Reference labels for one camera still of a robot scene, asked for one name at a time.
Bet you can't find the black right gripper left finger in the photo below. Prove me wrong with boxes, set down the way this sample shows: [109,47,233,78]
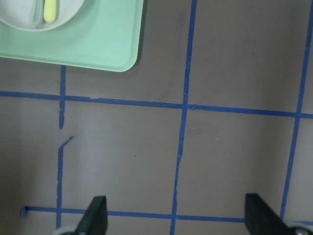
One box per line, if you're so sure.
[73,196,108,235]

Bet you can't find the light green plastic tray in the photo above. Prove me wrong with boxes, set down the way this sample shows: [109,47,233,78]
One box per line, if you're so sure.
[0,0,144,72]

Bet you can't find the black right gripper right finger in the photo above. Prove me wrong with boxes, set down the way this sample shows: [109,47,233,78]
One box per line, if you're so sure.
[245,193,296,235]

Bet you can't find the white round plate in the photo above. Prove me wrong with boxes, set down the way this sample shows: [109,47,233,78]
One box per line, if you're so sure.
[0,0,84,31]

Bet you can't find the yellow handled fork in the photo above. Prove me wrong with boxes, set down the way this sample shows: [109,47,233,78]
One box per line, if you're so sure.
[43,0,57,23]

